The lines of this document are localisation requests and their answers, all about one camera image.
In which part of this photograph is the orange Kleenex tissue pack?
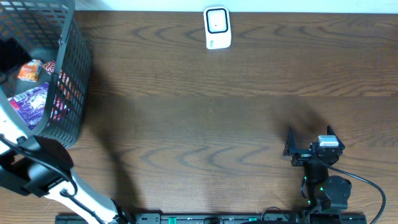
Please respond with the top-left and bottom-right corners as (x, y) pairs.
(17, 59), (42, 82)

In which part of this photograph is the red Toto snack wrapper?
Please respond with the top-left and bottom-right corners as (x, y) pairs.
(42, 60), (56, 75)

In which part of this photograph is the purple Carefree pad pack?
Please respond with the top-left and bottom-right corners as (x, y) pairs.
(8, 82), (49, 130)

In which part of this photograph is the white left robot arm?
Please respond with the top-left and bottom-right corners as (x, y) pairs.
(1, 68), (133, 223)

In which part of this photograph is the dark grey plastic basket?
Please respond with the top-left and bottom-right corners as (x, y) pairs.
(1, 0), (92, 147)

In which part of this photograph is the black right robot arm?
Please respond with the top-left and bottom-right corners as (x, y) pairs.
(283, 126), (352, 212)

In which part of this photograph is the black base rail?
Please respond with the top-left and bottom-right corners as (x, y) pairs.
(55, 212), (368, 224)

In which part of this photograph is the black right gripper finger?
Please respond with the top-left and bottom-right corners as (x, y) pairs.
(282, 127), (298, 156)
(326, 125), (345, 150)

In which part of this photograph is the black cable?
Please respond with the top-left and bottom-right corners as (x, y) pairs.
(313, 152), (387, 224)

